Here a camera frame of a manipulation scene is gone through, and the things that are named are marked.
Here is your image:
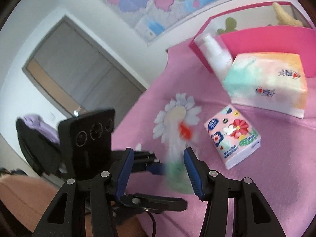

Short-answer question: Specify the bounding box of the black cable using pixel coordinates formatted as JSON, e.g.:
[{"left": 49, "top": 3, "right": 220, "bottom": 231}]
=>
[{"left": 148, "top": 212, "right": 157, "bottom": 237}]

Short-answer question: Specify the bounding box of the pastel tissue pack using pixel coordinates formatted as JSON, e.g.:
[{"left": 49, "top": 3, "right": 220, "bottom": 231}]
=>
[{"left": 223, "top": 52, "right": 308, "bottom": 119}]

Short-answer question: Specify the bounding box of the pink bed sheet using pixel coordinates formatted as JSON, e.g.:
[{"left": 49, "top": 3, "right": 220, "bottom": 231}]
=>
[{"left": 109, "top": 25, "right": 316, "bottom": 237}]

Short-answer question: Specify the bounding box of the white daisy plush toy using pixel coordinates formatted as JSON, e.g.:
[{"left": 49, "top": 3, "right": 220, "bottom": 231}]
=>
[{"left": 153, "top": 93, "right": 202, "bottom": 195}]

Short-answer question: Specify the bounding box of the person's left forearm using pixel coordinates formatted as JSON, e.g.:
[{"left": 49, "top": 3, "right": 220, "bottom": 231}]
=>
[{"left": 115, "top": 216, "right": 145, "bottom": 237}]

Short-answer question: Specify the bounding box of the green plush toy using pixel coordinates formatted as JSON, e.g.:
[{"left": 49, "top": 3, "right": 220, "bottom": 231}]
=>
[{"left": 217, "top": 17, "right": 239, "bottom": 34}]

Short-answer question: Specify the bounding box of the white spray bottle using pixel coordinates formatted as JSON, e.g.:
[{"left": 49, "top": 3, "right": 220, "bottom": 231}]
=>
[{"left": 194, "top": 33, "right": 234, "bottom": 80}]

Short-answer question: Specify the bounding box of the floral small tissue pack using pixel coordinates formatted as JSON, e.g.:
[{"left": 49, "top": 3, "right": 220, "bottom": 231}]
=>
[{"left": 204, "top": 105, "right": 261, "bottom": 170}]

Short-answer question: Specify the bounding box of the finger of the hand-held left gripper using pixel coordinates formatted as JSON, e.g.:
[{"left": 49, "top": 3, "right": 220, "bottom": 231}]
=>
[
  {"left": 133, "top": 150, "right": 166, "bottom": 176},
  {"left": 116, "top": 193, "right": 188, "bottom": 216}
]

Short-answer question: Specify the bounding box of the colourful wall map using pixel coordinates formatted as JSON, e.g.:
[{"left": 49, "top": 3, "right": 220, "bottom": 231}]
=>
[{"left": 92, "top": 0, "right": 284, "bottom": 46}]

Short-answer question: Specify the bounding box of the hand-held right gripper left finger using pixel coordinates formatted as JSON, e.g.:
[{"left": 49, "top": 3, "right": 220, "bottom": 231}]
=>
[{"left": 32, "top": 148, "right": 135, "bottom": 237}]

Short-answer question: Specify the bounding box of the grey wooden door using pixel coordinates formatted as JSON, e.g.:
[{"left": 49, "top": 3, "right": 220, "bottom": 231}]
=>
[{"left": 22, "top": 15, "right": 148, "bottom": 119}]

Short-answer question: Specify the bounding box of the black chair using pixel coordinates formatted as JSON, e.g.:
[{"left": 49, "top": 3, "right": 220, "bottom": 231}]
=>
[{"left": 16, "top": 118, "right": 63, "bottom": 181}]

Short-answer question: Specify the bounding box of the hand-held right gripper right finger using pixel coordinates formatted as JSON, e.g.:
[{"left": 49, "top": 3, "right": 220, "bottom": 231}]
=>
[{"left": 183, "top": 147, "right": 282, "bottom": 237}]

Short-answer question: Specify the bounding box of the beige plush toy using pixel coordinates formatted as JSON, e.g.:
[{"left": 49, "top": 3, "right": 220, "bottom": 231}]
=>
[{"left": 272, "top": 2, "right": 305, "bottom": 27}]

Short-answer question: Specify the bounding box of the pink storage box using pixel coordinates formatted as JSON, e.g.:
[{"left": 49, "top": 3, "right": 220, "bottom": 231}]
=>
[{"left": 189, "top": 1, "right": 316, "bottom": 79}]

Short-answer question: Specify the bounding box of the purple cloth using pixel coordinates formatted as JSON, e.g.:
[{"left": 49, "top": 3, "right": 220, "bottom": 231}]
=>
[{"left": 23, "top": 114, "right": 61, "bottom": 145}]

